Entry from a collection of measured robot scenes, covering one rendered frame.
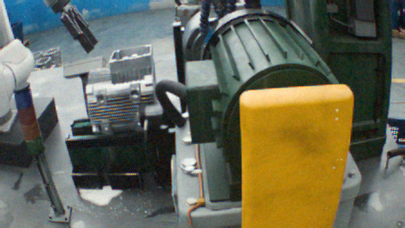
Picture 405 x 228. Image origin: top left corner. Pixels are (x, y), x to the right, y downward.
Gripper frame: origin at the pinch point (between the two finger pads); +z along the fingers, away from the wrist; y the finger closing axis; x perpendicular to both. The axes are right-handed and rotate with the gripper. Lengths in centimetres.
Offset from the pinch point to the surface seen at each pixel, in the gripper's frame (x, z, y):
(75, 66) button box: 15.3, 6.0, 15.4
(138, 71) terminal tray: -10.3, 16.3, -11.1
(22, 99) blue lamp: 10.6, -5.7, -38.7
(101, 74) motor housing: -0.3, 10.6, -8.7
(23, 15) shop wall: 302, -93, 615
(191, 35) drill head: -23.1, 23.5, 15.1
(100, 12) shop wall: 155, 32, 580
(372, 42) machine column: -73, 42, -24
